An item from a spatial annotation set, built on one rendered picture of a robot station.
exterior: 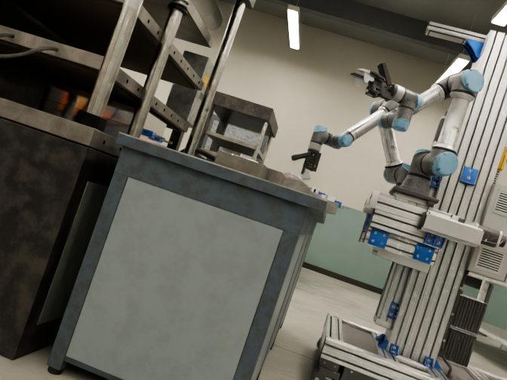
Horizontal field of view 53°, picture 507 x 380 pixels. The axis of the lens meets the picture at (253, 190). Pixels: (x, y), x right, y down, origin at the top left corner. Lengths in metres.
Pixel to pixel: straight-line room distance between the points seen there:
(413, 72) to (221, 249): 8.54
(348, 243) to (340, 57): 3.43
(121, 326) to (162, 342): 0.14
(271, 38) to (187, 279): 8.56
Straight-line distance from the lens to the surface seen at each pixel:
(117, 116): 2.33
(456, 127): 2.62
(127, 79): 2.06
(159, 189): 1.63
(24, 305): 1.81
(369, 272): 9.37
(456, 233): 2.54
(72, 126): 1.76
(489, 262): 2.85
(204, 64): 3.08
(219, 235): 1.58
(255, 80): 9.71
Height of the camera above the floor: 0.70
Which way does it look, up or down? 2 degrees up
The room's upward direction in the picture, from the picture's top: 19 degrees clockwise
